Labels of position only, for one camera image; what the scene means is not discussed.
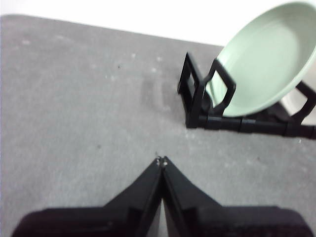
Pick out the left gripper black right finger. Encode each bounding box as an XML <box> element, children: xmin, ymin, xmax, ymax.
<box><xmin>162</xmin><ymin>155</ymin><xmax>316</xmax><ymax>237</ymax></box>

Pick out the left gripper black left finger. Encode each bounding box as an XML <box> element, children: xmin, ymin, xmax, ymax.
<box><xmin>11</xmin><ymin>157</ymin><xmax>163</xmax><ymax>237</ymax></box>

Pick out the green plate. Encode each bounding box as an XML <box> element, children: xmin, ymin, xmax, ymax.
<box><xmin>205</xmin><ymin>0</ymin><xmax>316</xmax><ymax>119</ymax></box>

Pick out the black plate rack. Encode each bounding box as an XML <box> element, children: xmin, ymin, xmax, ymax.
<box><xmin>177</xmin><ymin>51</ymin><xmax>316</xmax><ymax>139</ymax></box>

